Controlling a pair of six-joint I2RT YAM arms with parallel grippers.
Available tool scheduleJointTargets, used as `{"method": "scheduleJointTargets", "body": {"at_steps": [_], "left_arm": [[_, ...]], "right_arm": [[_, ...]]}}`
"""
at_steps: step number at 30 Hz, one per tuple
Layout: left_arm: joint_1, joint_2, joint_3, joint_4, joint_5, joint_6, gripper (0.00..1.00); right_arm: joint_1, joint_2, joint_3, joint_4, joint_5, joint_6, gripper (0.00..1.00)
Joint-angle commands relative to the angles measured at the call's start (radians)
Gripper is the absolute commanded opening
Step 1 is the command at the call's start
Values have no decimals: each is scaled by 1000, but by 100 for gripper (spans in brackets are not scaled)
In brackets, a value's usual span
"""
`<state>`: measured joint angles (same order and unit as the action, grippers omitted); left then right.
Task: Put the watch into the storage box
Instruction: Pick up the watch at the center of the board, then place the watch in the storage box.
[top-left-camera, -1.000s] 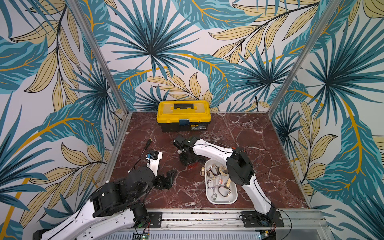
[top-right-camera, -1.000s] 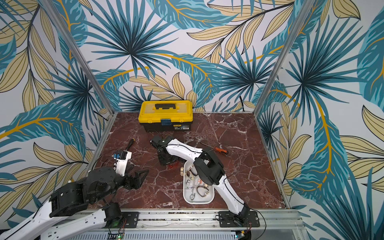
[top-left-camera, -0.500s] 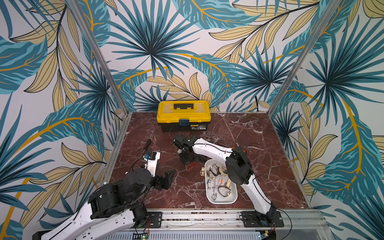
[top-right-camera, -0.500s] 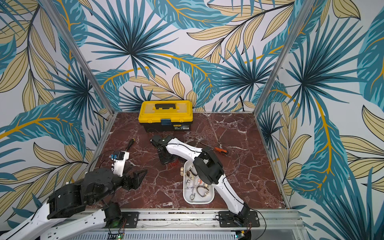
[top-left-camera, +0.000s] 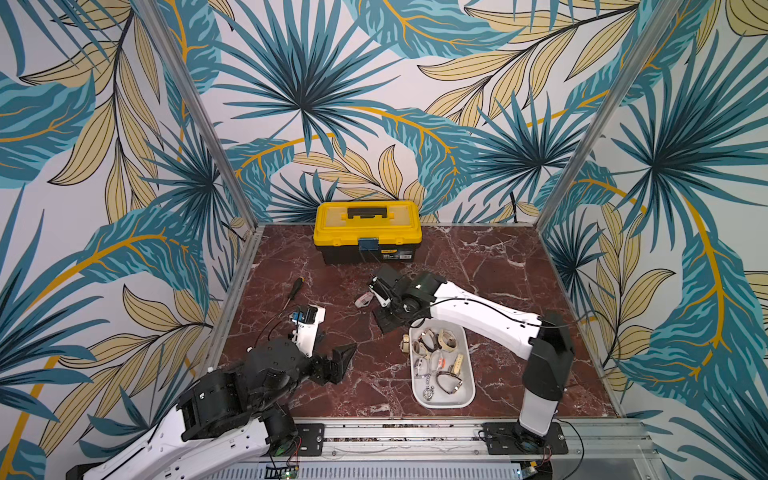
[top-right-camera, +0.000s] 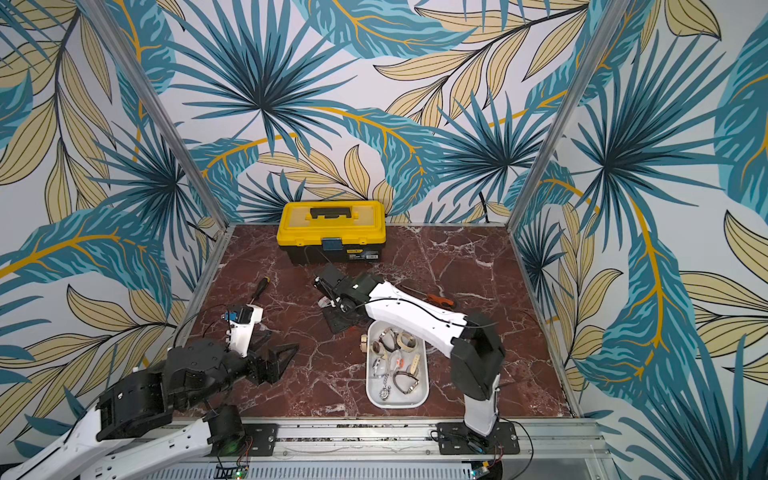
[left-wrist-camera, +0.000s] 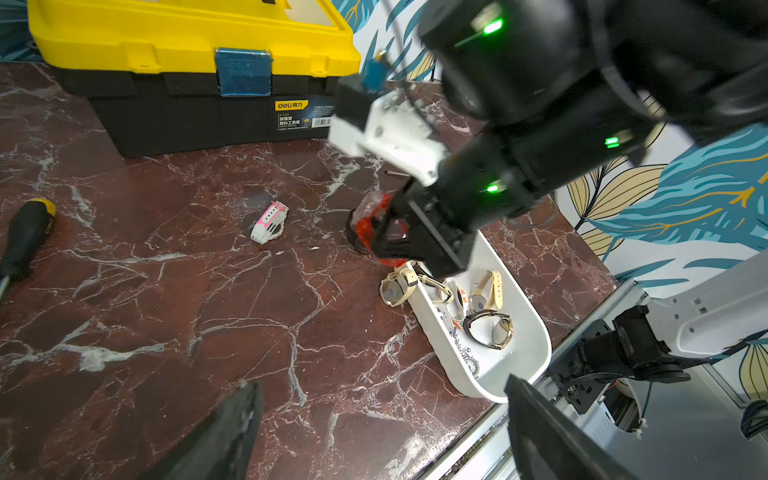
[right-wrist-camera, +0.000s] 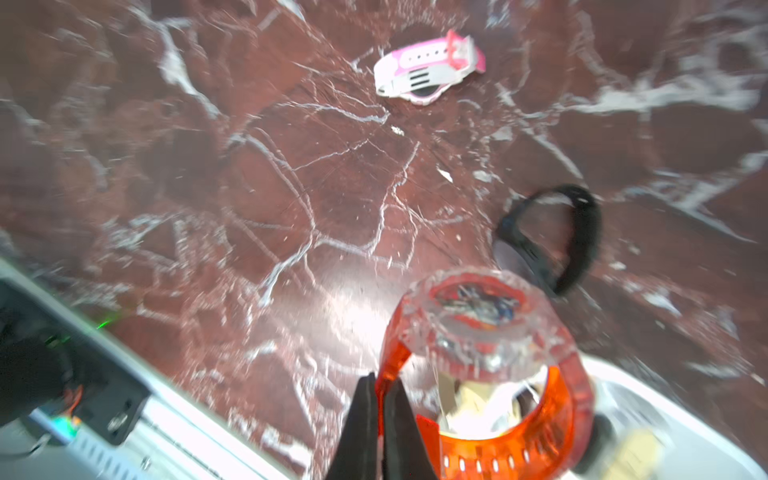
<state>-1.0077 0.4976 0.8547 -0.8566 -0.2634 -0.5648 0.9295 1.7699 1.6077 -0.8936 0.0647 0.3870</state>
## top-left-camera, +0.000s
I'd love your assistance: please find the pink beige strap watch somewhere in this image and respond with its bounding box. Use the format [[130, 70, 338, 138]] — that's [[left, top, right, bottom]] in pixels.
[[354, 291, 374, 309]]

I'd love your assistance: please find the small beige watch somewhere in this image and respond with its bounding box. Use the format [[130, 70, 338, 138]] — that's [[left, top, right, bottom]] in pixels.
[[400, 334, 411, 354]]

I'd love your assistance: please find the brown strap teal watch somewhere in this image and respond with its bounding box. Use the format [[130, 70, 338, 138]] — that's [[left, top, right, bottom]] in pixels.
[[418, 328, 440, 353]]

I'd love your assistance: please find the clear strap purple watch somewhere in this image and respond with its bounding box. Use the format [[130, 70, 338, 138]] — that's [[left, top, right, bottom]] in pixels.
[[413, 356, 431, 378]]

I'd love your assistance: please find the silver pendant chain watch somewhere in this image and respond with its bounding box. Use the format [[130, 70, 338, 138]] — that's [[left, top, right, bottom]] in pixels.
[[422, 375, 435, 402]]

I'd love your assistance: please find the dark strap rose gold watch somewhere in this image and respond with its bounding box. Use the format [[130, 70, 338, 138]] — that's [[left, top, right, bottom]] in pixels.
[[435, 371, 464, 395]]

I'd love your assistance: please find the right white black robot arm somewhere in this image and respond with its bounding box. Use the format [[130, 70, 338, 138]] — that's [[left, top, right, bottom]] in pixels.
[[369, 265, 575, 438]]

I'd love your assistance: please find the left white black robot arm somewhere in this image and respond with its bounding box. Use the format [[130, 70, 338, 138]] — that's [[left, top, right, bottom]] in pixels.
[[66, 339, 357, 479]]

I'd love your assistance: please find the white plastic storage tray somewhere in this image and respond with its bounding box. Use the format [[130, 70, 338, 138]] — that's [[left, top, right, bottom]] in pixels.
[[408, 319, 476, 410]]

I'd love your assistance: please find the yellow black toolbox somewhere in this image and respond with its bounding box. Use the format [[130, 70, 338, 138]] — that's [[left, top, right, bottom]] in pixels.
[[313, 200, 423, 265]]

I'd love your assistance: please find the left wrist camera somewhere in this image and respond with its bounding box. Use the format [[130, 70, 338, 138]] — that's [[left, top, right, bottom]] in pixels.
[[290, 304, 326, 357]]

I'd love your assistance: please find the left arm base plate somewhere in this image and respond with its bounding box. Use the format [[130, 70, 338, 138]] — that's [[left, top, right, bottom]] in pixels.
[[268, 423, 326, 459]]

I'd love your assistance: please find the black handled screwdriver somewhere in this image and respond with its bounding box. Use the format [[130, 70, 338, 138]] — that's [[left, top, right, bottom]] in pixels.
[[280, 277, 305, 313]]

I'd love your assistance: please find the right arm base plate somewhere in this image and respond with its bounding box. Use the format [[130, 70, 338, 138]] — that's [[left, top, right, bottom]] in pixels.
[[478, 422, 569, 457]]

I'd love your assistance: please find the right aluminium corner post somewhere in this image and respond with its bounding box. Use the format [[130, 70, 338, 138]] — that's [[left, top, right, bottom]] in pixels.
[[534, 0, 682, 233]]

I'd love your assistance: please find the aluminium corner post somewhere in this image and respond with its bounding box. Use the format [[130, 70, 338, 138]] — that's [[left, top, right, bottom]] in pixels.
[[534, 0, 682, 233], [135, 0, 258, 232]]

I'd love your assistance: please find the left aluminium corner post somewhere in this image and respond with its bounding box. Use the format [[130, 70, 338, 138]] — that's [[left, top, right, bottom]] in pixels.
[[135, 0, 258, 232]]

